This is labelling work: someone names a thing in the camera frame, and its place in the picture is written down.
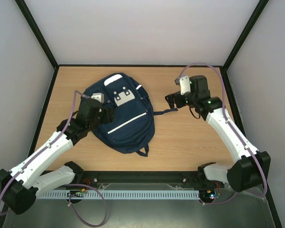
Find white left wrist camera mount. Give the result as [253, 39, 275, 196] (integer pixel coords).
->
[91, 93, 105, 104]

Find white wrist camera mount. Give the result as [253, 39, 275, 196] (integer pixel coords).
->
[91, 93, 105, 104]
[175, 76, 191, 95]

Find black aluminium frame rail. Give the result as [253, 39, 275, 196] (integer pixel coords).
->
[38, 170, 228, 188]

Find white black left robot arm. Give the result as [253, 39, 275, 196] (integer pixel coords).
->
[0, 98, 114, 215]

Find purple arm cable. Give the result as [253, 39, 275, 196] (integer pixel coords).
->
[178, 62, 268, 205]
[0, 90, 107, 226]

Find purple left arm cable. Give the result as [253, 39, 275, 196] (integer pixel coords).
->
[0, 90, 107, 226]

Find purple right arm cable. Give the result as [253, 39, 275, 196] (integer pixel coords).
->
[178, 62, 268, 205]

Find light blue slotted cable duct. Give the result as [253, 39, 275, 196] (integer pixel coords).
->
[40, 190, 200, 200]

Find navy blue student backpack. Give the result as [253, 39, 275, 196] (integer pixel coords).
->
[84, 72, 177, 157]

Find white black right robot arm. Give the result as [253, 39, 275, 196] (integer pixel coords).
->
[165, 76, 271, 192]

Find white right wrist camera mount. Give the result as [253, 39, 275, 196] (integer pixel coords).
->
[175, 76, 191, 95]

